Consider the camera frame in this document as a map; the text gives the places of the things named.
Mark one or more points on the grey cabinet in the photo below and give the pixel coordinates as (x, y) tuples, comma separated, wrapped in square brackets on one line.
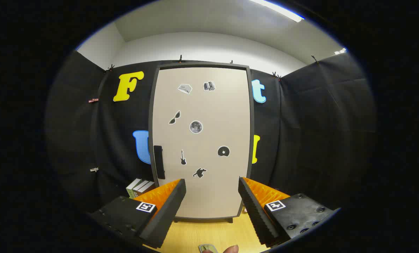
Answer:
[(202, 64)]

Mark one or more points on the black backdrop cloth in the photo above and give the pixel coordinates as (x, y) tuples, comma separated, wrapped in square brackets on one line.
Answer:
[(318, 123)]

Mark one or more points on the pale green slipper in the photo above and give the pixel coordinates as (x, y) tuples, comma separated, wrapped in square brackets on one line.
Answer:
[(209, 249)]

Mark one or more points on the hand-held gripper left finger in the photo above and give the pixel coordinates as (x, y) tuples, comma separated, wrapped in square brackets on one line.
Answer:
[(167, 214)]

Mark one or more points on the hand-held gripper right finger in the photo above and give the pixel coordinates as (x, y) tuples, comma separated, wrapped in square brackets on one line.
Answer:
[(256, 214)]

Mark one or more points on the ceiling light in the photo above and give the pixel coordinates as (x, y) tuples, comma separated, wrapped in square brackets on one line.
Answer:
[(279, 10)]

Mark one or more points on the beige cabinet door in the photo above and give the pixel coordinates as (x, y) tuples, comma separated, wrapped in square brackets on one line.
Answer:
[(223, 116)]

